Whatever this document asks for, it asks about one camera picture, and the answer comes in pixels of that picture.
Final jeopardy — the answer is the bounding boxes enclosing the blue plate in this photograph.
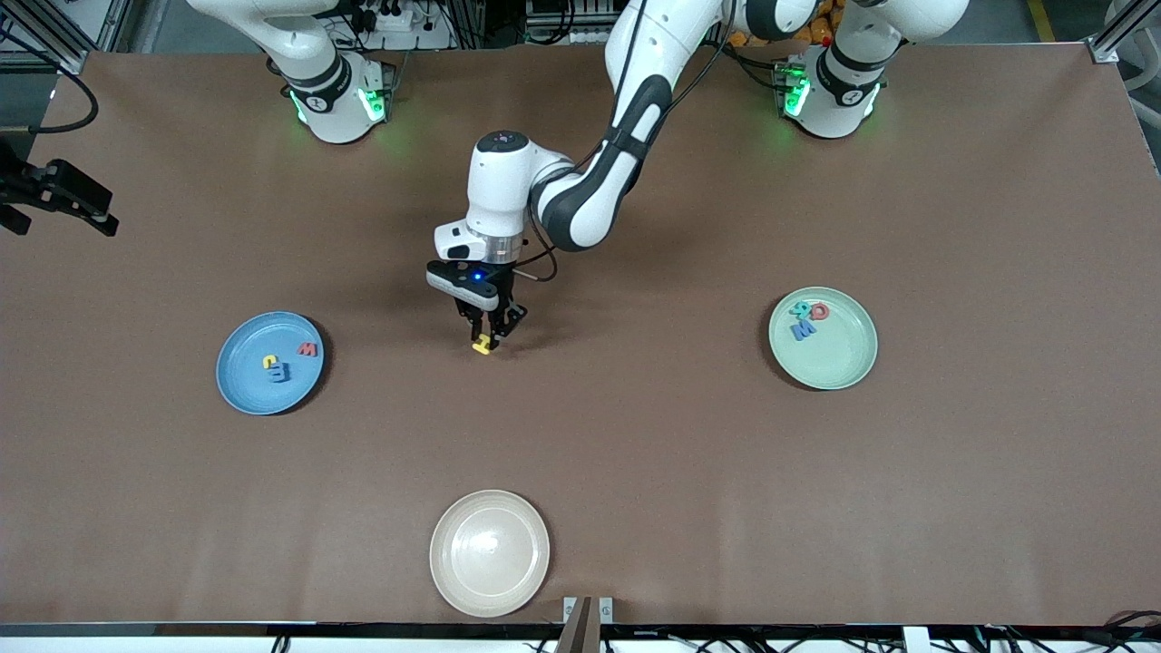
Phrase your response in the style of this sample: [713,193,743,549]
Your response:
[216,311,326,416]

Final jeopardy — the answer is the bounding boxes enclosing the beige plate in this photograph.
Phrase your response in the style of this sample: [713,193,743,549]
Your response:
[429,490,551,619]

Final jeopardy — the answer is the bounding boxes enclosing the long white power strip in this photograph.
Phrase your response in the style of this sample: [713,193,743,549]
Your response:
[524,0,627,46]

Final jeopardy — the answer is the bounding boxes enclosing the white power strip with plugs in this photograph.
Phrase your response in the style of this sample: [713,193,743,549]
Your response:
[358,0,454,51]

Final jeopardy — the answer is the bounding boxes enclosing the pale green plate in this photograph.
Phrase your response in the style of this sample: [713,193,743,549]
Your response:
[768,287,879,392]

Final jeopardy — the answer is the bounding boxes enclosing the orange snack bags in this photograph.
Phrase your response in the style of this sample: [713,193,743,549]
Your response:
[730,0,837,48]

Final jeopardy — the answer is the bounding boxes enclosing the aluminium frame profile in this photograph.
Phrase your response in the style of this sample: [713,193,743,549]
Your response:
[1093,0,1161,64]
[0,0,92,75]

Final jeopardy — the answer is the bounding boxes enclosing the metal bracket with brown strip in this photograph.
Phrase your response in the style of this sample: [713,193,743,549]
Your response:
[555,596,615,653]

